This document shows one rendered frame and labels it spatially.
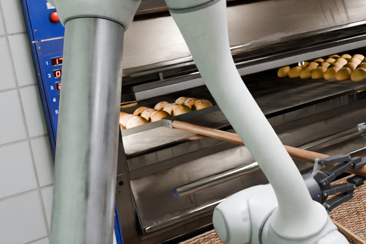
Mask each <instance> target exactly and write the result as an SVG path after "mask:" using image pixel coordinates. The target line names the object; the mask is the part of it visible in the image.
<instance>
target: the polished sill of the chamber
mask: <svg viewBox="0 0 366 244"><path fill-rule="evenodd" d="M363 99H366V86H363V87H359V88H356V89H353V90H349V91H345V92H342V93H339V94H335V95H332V96H328V97H325V98H322V99H318V100H315V101H311V102H307V103H304V104H301V105H298V106H294V107H290V108H287V109H283V110H281V111H277V112H273V113H270V114H266V115H264V116H265V118H266V119H267V121H268V122H269V124H270V125H271V127H275V126H278V125H281V124H285V123H288V122H291V121H294V120H298V119H301V118H305V117H308V116H310V115H314V114H317V113H321V112H324V111H327V110H330V109H334V108H337V107H340V106H343V105H347V104H350V103H353V102H356V101H360V100H363ZM217 130H221V131H225V132H230V133H234V134H237V133H236V131H235V130H234V128H233V127H232V125H228V126H225V127H222V128H219V129H217ZM223 142H227V141H224V140H221V139H217V138H213V137H209V136H205V135H201V134H198V135H194V136H191V137H187V138H184V139H180V140H177V141H173V142H170V143H167V144H163V145H159V146H156V147H153V148H150V149H146V150H142V151H139V152H135V153H133V154H129V155H126V161H127V167H128V171H132V170H135V169H138V168H142V167H145V166H148V165H151V164H154V163H158V162H161V161H165V160H168V159H170V158H174V157H177V156H181V155H184V154H188V153H191V152H194V151H197V150H200V149H204V148H207V147H210V146H213V145H216V144H220V143H223Z"/></svg>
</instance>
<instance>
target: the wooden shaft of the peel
mask: <svg viewBox="0 0 366 244"><path fill-rule="evenodd" d="M172 125H173V127H175V128H177V129H182V130H186V131H190V132H194V133H198V134H201V135H205V136H209V137H213V138H217V139H221V140H224V141H228V142H232V143H236V144H240V145H244V143H243V141H242V140H241V138H240V137H239V135H237V134H234V133H230V132H225V131H221V130H216V129H212V128H209V127H204V126H200V125H195V124H191V123H186V122H183V121H178V120H174V121H173V122H172ZM244 146H245V145H244ZM283 146H284V147H285V149H286V151H287V152H288V154H289V155H290V157H291V158H294V159H297V160H301V161H305V162H309V163H313V158H319V159H321V158H325V157H329V156H328V155H324V154H319V153H316V152H312V151H307V150H302V149H298V148H293V147H289V146H286V145H283ZM313 164H315V163H313ZM337 164H338V163H336V164H333V165H330V166H325V167H328V168H332V167H333V166H335V165H337ZM345 172H347V173H351V174H355V175H359V176H363V177H366V165H365V166H362V167H359V168H357V169H352V168H349V169H348V170H346V171H345Z"/></svg>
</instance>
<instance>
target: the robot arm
mask: <svg viewBox="0 0 366 244"><path fill-rule="evenodd" d="M47 1H48V2H49V3H50V4H51V5H52V6H53V7H55V8H56V9H57V15H58V18H59V20H60V22H61V24H62V25H63V27H65V34H64V48H63V63H62V77H61V85H60V99H59V114H58V128H57V142H56V157H55V165H54V179H53V193H52V208H51V222H50V237H49V244H113V235H114V215H115V194H116V184H117V163H118V143H119V122H120V102H121V82H122V70H123V50H124V32H126V31H127V29H128V28H129V27H130V25H131V23H132V21H133V17H134V15H135V13H136V11H137V9H138V7H139V5H140V3H141V0H47ZM165 2H166V5H167V7H168V10H169V12H170V14H171V16H172V18H173V20H174V22H175V23H176V25H177V27H178V29H179V31H180V33H181V35H182V37H183V39H184V41H185V43H186V45H187V47H188V49H189V51H190V53H191V55H192V58H193V60H194V62H195V64H196V66H197V68H198V70H199V72H200V75H201V77H202V79H203V80H204V82H205V84H206V86H207V88H208V90H209V92H210V93H211V95H212V97H213V98H214V100H215V101H216V103H217V104H218V106H219V108H220V109H221V111H222V112H223V114H224V115H225V117H226V118H227V119H228V121H229V122H230V124H231V125H232V127H233V128H234V130H235V131H236V133H237V134H238V135H239V137H240V138H241V140H242V141H243V143H244V145H245V146H246V147H247V149H248V150H249V152H250V153H251V155H252V156H253V157H254V159H255V160H256V162H257V164H258V165H259V167H260V168H261V170H262V171H263V172H264V174H265V175H266V177H267V179H268V181H269V182H270V184H268V185H258V186H254V187H250V188H247V189H245V190H242V191H240V192H238V193H236V194H233V195H232V196H230V197H228V198H227V199H225V200H224V201H222V202H221V203H220V204H218V205H217V206H216V207H215V209H214V212H213V218H212V221H213V227H214V229H215V232H216V234H217V235H218V237H219V239H220V240H221V241H222V242H223V243H225V244H349V242H348V240H347V239H346V238H345V236H344V235H342V234H341V233H340V232H339V231H338V228H337V227H336V226H335V224H334V223H333V222H332V220H331V219H330V217H329V215H328V214H329V213H330V212H331V211H332V209H334V208H336V207H337V206H339V205H341V204H342V203H344V202H346V201H348V200H350V199H351V198H353V197H354V196H355V193H354V189H355V188H356V187H358V186H361V185H363V184H364V181H366V177H363V176H359V175H355V176H352V177H350V178H347V179H346V182H345V183H342V184H336V185H330V184H331V181H332V180H334V179H335V177H336V176H338V175H340V174H341V173H343V172H345V171H346V170H348V169H349V168H352V169H357V168H359V167H362V166H365V165H366V156H364V157H361V158H360V157H353V158H351V155H347V154H338V155H333V156H329V157H325V158H321V159H319V158H313V163H315V164H314V169H312V170H311V171H310V172H309V173H308V174H305V175H301V174H300V173H299V171H298V169H297V167H296V166H295V164H294V162H293V160H292V159H291V157H290V155H289V154H288V152H287V151H286V149H285V147H284V146H283V145H282V143H281V141H280V140H279V138H278V137H277V135H276V133H275V132H274V130H273V129H272V127H271V125H270V124H269V122H268V121H267V119H266V118H265V116H264V115H263V113H262V111H261V110H260V108H259V106H258V105H257V103H256V102H255V100H254V99H253V97H252V95H251V94H250V92H249V91H248V89H247V87H246V86H245V84H244V82H243V80H242V79H241V77H240V75H239V73H238V71H237V69H236V67H235V64H234V62H233V59H232V56H231V52H230V47H229V39H228V27H227V11H226V0H165ZM336 163H338V164H337V165H335V166H333V167H332V168H330V169H328V170H327V171H324V172H321V171H319V170H320V169H321V168H323V167H324V168H325V166H330V165H333V164H336ZM340 192H341V193H340ZM336 193H340V194H338V195H336V196H334V197H332V198H330V199H329V200H327V201H326V199H327V198H328V196H331V195H334V194H336Z"/></svg>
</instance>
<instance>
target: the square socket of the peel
mask: <svg viewBox="0 0 366 244"><path fill-rule="evenodd" d="M174 120H178V119H176V118H171V117H164V118H161V123H162V126H165V127H169V128H171V129H174V128H175V127H173V125H172V122H173V121H174Z"/></svg>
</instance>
